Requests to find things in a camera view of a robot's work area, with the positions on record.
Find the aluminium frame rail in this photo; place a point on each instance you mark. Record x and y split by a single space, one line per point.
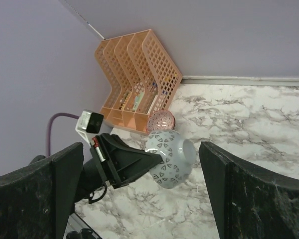
247 81

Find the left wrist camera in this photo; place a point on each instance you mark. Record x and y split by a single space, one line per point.
89 124

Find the grey white patterned bowl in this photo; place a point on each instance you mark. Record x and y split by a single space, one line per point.
178 157

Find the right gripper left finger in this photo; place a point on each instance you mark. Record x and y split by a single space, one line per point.
36 201

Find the pink patterned bowl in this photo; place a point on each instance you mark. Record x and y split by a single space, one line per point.
160 120

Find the orange plastic file organizer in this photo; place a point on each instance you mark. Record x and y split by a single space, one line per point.
142 76

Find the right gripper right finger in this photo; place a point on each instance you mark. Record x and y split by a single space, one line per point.
249 201

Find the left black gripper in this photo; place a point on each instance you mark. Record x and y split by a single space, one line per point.
123 165

